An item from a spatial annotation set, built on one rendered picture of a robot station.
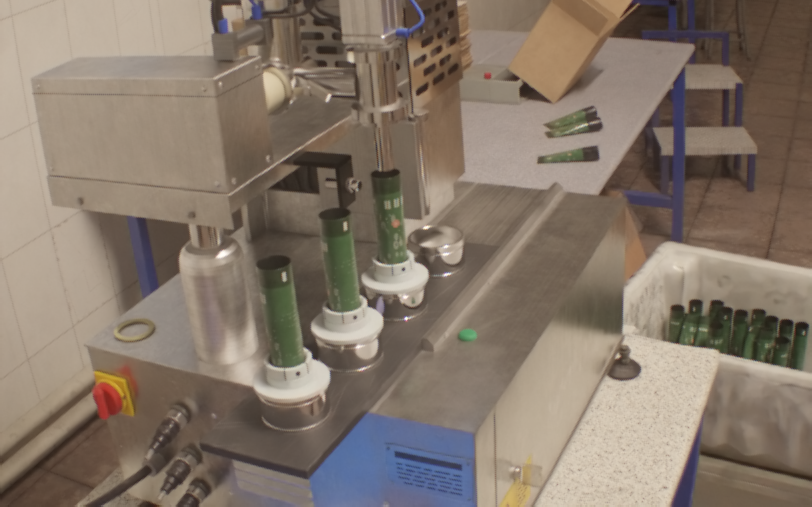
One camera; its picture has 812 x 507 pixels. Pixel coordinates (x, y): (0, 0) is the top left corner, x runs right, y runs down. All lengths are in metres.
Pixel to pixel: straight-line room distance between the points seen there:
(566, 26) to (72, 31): 1.35
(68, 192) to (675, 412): 0.87
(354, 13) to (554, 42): 1.78
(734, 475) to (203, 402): 1.05
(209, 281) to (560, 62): 1.85
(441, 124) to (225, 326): 0.43
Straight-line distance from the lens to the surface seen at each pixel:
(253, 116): 0.99
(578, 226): 1.32
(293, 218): 1.35
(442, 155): 1.32
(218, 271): 1.02
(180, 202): 1.00
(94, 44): 2.83
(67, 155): 1.10
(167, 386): 1.11
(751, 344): 1.99
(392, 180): 1.03
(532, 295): 1.15
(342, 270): 0.96
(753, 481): 1.81
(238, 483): 1.13
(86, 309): 2.89
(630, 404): 1.44
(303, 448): 0.90
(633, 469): 1.32
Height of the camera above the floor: 1.56
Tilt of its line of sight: 24 degrees down
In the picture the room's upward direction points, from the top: 5 degrees counter-clockwise
